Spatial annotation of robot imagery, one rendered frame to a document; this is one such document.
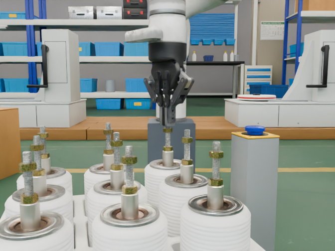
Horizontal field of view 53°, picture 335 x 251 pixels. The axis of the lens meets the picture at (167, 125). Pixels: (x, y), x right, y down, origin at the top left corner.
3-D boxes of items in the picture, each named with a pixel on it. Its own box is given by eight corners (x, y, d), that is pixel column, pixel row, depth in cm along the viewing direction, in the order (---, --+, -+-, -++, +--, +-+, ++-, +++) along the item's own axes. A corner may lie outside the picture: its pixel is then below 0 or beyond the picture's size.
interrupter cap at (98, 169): (107, 164, 71) (107, 161, 71) (136, 169, 67) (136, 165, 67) (81, 172, 65) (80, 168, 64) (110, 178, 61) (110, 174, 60)
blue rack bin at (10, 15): (13, 25, 543) (13, 17, 541) (37, 25, 544) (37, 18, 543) (-1, 19, 493) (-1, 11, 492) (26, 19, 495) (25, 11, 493)
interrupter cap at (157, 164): (154, 161, 73) (154, 158, 73) (188, 162, 72) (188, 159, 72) (145, 170, 66) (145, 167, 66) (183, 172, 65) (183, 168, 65)
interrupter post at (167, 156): (163, 164, 70) (163, 149, 70) (174, 165, 70) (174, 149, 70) (160, 167, 68) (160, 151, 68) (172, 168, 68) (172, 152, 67)
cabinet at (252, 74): (237, 103, 641) (238, 66, 632) (261, 103, 642) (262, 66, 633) (244, 105, 584) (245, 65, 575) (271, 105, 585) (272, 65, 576)
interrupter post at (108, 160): (108, 168, 67) (108, 152, 67) (117, 170, 66) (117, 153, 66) (100, 171, 65) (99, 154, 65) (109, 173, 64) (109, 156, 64)
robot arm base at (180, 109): (156, 118, 109) (156, 65, 107) (185, 118, 109) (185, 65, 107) (155, 122, 100) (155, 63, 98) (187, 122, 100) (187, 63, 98)
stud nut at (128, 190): (121, 194, 42) (121, 188, 42) (122, 190, 44) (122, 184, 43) (137, 194, 42) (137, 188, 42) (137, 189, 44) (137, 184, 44)
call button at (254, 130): (241, 135, 70) (241, 125, 70) (257, 134, 71) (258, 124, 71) (251, 138, 66) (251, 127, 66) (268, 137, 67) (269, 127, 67)
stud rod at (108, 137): (106, 160, 66) (106, 122, 65) (112, 161, 66) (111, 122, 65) (105, 162, 65) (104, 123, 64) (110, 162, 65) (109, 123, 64)
